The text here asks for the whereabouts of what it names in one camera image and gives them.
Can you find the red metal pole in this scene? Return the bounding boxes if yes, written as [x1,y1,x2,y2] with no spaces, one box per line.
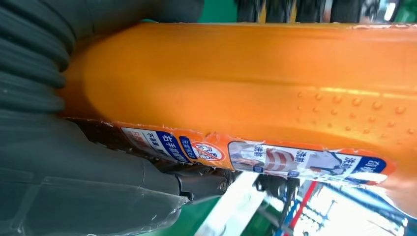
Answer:
[289,180,319,229]

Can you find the blue metal shelving rack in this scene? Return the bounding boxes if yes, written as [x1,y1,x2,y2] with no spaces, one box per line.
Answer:
[273,181,417,236]

